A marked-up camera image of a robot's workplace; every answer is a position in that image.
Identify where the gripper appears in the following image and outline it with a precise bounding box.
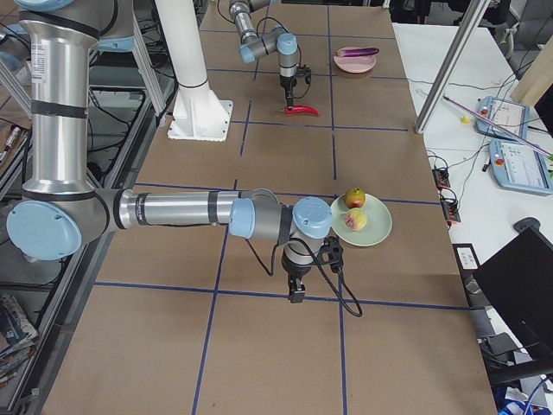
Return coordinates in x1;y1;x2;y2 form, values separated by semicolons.
279;74;297;108
281;236;322;303

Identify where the red chili pepper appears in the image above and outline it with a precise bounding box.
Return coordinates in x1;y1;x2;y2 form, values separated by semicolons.
283;105;320;117

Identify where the purple eggplant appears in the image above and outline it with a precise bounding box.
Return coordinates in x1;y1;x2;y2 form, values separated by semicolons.
336;48;379;58

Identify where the green pink peach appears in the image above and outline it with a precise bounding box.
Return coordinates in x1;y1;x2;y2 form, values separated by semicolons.
344;207;368;232

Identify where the yellow red mango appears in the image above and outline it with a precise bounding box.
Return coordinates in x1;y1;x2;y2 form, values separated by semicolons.
344;188;365;209

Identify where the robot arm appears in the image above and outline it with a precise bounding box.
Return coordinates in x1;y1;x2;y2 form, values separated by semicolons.
7;1;337;303
228;0;300;112

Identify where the pink plate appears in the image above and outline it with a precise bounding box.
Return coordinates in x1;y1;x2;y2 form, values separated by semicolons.
333;49;377;73

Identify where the light green plate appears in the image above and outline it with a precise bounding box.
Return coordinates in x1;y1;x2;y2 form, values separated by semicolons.
330;194;392;246

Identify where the orange circuit board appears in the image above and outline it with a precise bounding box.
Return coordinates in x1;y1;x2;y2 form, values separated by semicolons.
432;167;461;227

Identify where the reacher grabber tool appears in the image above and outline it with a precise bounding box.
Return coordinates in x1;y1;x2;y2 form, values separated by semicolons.
442;95;552;160

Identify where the black monitor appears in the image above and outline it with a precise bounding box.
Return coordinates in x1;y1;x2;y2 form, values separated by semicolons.
474;227;552;359

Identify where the blue teach pendant far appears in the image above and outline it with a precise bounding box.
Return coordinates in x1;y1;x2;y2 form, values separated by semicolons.
476;96;530;140

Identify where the blue teach pendant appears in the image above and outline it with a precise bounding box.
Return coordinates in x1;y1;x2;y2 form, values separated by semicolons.
489;138;552;195
476;96;530;140

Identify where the blue teach pendant near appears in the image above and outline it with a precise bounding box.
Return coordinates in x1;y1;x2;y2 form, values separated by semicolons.
489;138;552;195

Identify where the stack of magazines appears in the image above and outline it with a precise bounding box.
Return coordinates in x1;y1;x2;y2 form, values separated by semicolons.
1;292;39;387

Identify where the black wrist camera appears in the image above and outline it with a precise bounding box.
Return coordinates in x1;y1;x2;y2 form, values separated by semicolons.
319;236;344;274
296;65;312;85

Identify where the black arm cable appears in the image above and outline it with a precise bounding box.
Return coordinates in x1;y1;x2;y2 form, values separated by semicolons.
244;235;363;316

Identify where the white pillar mount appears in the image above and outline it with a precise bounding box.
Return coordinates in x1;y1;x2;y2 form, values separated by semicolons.
156;0;233;142

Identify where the aluminium frame post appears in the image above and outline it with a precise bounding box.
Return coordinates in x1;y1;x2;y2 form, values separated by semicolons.
415;0;491;134

